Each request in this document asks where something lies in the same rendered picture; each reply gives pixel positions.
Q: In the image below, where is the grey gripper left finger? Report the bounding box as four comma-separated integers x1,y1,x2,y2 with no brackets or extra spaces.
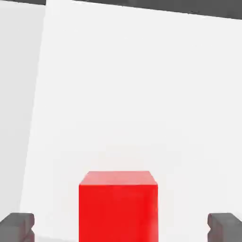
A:
0,212,35,242

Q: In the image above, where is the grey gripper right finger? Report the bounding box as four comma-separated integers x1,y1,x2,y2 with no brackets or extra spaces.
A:
207,212,242,242

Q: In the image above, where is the small red cube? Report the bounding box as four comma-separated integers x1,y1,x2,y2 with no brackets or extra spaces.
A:
78,170,159,242

